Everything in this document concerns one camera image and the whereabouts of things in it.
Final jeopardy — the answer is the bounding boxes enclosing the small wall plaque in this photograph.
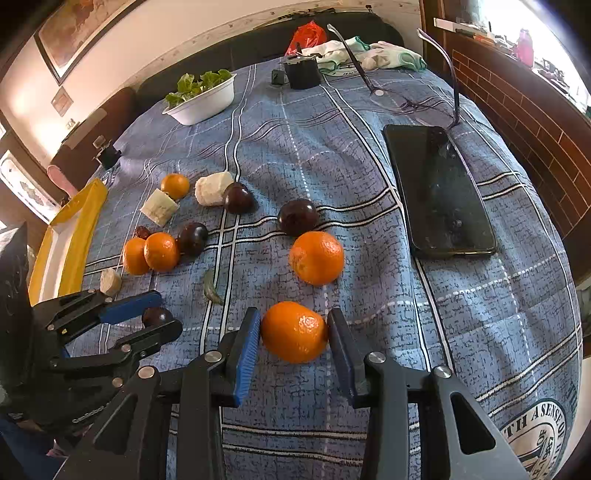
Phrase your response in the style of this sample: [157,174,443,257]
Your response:
[51,87,74,116]

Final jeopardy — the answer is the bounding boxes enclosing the white bowl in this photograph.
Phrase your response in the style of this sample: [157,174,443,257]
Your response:
[163,73,238,126]

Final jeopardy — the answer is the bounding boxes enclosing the black box device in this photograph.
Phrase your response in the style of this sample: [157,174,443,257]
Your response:
[283,54,322,90]

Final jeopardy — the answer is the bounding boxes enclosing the green leaf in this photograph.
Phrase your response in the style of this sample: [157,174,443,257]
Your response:
[203,268,225,306]

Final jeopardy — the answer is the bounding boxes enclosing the wooden glass door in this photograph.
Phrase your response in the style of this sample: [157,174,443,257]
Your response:
[0,148,61,222]

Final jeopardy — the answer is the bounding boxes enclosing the white green cloth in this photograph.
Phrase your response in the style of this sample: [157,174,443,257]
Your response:
[314,37,428,77]

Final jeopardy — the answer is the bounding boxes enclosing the black sofa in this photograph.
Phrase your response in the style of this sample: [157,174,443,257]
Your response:
[134,11,404,121]

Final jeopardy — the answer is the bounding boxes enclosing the yellow-edged white tray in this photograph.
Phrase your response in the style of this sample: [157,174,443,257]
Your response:
[28,179,109,308]

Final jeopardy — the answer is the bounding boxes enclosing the orange mandarin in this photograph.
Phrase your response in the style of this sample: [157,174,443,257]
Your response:
[160,174,190,200]
[261,301,329,364]
[144,232,181,272]
[289,231,345,286]
[123,237,149,276]

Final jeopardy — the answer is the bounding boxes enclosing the red plastic bag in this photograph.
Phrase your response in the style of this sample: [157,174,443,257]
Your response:
[286,21,328,57]

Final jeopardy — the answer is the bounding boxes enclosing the dark blue clothing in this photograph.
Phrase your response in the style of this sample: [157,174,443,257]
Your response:
[0,406,65,480]

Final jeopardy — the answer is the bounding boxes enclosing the pink bottle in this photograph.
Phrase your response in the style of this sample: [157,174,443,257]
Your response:
[516,28,535,66]

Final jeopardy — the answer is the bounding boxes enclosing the blue plaid blanket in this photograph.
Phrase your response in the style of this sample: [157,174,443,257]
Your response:
[60,60,583,480]

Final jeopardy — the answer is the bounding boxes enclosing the black smartphone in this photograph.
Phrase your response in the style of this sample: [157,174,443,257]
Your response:
[383,124,498,258]

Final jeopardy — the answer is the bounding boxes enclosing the square white chunk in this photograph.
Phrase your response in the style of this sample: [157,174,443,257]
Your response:
[140,189,179,228]

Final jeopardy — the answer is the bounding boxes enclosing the thin wire eyeglasses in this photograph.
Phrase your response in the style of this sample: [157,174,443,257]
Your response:
[327,24,462,127]

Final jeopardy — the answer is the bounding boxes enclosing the long white peeled chunk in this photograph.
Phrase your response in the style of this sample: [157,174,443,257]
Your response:
[194,171,234,207]

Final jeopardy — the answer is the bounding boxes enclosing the brown sofa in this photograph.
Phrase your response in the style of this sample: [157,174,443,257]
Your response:
[46,88,137,199]

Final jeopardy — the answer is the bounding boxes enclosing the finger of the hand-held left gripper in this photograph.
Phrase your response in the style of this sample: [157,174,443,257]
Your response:
[48,318,184,372]
[32,290,163,344]

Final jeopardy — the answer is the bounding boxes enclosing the wooden windowsill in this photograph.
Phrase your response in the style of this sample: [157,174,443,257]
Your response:
[434,16,591,116]

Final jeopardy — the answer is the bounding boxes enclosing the dark purple plum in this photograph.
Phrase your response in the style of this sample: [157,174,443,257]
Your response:
[222,182,254,215]
[142,307,175,328]
[278,198,319,237]
[177,222,209,257]

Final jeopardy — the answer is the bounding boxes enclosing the green lettuce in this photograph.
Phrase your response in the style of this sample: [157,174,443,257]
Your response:
[165,69,232,108]

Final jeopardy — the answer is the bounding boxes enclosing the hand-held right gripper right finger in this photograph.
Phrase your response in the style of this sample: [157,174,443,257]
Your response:
[327,308,532,480]

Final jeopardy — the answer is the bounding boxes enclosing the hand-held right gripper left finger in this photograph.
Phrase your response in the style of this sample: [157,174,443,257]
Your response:
[53,307,263,480]

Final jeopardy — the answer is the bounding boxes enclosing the black motor with wooden spool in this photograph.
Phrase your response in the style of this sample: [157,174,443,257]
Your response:
[95,136,122,169]

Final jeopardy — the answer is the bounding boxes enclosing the framed wall picture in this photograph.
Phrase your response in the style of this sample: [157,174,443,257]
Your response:
[33,0,148,86]

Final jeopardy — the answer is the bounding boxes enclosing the small round white chunk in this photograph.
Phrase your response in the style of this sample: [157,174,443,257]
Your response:
[100,268,123,297]

